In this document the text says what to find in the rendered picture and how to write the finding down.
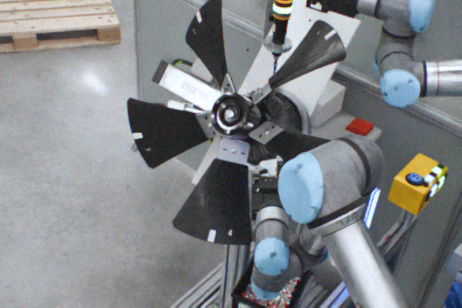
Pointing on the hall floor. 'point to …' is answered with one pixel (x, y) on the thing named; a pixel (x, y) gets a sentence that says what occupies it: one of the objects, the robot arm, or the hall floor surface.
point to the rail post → (398, 258)
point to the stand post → (233, 268)
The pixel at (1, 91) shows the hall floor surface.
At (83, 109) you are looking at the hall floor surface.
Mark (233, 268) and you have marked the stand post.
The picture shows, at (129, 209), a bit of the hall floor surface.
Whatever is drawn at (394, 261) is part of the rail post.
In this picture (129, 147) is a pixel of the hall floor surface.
